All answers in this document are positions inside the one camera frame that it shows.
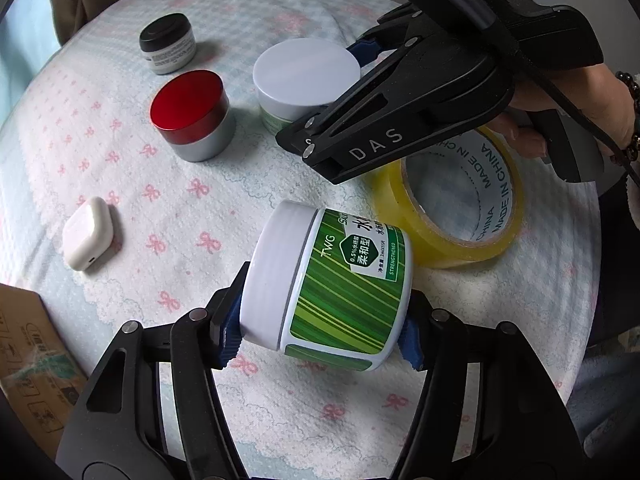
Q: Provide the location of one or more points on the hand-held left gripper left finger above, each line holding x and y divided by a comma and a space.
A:
231, 331

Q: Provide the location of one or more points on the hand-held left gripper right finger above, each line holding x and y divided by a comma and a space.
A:
411, 341

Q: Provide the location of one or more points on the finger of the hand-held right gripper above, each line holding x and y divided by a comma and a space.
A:
365, 152
358, 53

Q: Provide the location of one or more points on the pale green jar white lid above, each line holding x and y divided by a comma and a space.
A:
305, 75

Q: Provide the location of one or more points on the green striped jar white lid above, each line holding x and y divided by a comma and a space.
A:
340, 300

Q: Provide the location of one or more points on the person's right hand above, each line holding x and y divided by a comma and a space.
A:
600, 95

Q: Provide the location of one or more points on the yellow tape roll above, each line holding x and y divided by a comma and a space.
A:
440, 245

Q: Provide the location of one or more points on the white earbuds case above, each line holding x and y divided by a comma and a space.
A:
87, 235

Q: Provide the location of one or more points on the silver jar red lid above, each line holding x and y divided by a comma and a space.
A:
187, 100

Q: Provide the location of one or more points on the white jar black lid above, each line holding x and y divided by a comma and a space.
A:
165, 32

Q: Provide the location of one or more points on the cardboard box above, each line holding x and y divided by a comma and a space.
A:
30, 360

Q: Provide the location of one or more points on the dark cloth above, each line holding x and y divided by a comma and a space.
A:
615, 260

